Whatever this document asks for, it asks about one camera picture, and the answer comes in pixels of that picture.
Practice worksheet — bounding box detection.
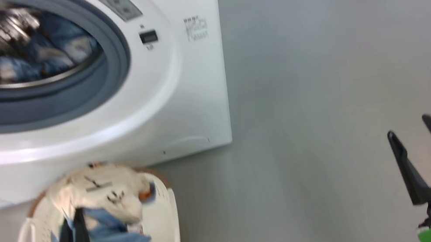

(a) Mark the cream garment with blue parts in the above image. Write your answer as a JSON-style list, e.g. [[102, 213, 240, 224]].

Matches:
[[40, 154, 165, 242]]

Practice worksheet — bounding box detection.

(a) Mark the white front-load washing machine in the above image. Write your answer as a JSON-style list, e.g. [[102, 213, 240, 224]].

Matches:
[[0, 0, 250, 210]]

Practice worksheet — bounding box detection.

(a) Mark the cream perforated laundry basket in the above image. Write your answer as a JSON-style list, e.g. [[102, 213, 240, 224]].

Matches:
[[4, 152, 183, 242]]

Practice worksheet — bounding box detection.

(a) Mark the round filter cover panel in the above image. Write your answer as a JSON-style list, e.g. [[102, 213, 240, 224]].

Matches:
[[159, 133, 211, 154]]

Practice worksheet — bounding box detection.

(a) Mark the printed warning text label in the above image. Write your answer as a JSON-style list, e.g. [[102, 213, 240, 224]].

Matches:
[[183, 14, 210, 42]]

